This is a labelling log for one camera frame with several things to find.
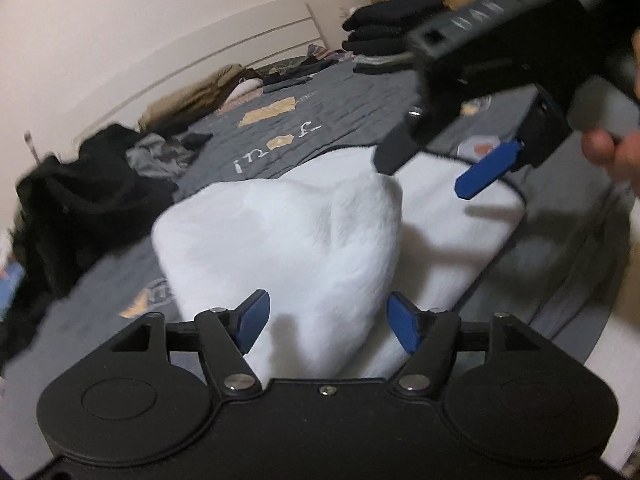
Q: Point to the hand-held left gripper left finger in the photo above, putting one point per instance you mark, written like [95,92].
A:
[254,320]

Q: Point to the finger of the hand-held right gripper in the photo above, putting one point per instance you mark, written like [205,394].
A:
[487,172]
[410,142]

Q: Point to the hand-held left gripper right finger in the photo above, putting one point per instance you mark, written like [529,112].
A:
[404,322]

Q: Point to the white printed fleece blanket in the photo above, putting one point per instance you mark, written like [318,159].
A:
[280,240]

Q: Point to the stack of folded black clothes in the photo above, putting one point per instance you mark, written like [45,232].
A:
[390,30]

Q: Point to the scattered dark clothes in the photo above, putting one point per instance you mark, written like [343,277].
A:
[300,72]

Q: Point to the large black clothes pile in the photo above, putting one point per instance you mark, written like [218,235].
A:
[75,210]

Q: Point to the person's right hand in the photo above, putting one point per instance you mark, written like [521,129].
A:
[617,157]

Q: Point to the grey printed bed quilt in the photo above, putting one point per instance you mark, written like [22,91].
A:
[360,95]

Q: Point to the grey garment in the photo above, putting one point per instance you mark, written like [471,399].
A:
[160,157]

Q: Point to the dark navy garment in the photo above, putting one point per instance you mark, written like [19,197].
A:
[195,140]

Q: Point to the white headboard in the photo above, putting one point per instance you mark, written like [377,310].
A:
[225,45]

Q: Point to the folded beige quilt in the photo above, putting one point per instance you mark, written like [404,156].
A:
[190,97]

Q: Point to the wall plug adapter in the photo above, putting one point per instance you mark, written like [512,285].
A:
[31,145]

